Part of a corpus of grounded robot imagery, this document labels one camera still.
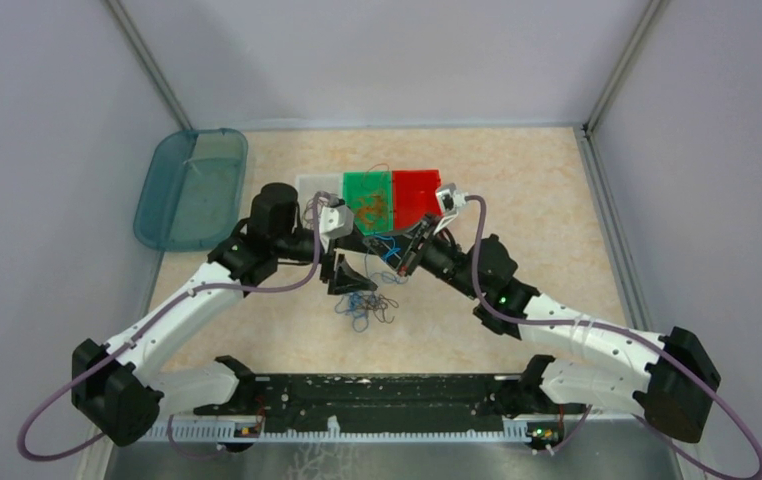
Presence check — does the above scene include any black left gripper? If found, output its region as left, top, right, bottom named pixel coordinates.
left=274, top=221, right=378, bottom=295

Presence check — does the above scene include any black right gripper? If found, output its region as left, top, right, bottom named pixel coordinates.
left=363, top=212, right=483, bottom=300

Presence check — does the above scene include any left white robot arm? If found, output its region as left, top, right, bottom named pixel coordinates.
left=67, top=183, right=360, bottom=447

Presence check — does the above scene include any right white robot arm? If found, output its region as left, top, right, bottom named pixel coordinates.
left=361, top=215, right=721, bottom=444

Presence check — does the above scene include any red plastic bin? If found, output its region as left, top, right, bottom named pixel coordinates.
left=392, top=169, right=441, bottom=230

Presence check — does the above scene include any green plastic bin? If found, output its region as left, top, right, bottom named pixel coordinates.
left=342, top=171, right=394, bottom=235

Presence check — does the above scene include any white plastic bin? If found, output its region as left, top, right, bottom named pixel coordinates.
left=295, top=173, right=343, bottom=202

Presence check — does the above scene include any teal translucent plastic tray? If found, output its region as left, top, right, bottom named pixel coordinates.
left=133, top=128, right=248, bottom=252

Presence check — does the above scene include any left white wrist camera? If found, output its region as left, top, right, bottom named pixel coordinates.
left=319, top=195, right=355, bottom=240

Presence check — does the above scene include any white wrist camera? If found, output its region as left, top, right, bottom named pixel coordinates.
left=319, top=195, right=355, bottom=240
left=434, top=183, right=468, bottom=234

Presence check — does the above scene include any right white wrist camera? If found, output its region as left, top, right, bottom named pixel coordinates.
left=434, top=183, right=468, bottom=234

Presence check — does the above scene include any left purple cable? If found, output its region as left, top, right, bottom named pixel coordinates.
left=16, top=192, right=329, bottom=463

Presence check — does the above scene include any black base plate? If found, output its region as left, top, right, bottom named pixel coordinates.
left=194, top=374, right=559, bottom=434

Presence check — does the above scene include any right aluminium side rail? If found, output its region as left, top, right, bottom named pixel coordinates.
left=574, top=124, right=648, bottom=328

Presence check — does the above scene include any white slotted cable duct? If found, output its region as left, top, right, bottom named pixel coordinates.
left=142, top=415, right=562, bottom=444

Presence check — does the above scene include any left aluminium frame post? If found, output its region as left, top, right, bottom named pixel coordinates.
left=102, top=0, right=193, bottom=130

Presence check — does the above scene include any aluminium frame post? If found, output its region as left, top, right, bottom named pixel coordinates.
left=102, top=0, right=193, bottom=130
left=584, top=0, right=670, bottom=138

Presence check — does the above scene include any right aluminium frame post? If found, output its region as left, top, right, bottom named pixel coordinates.
left=584, top=0, right=670, bottom=138

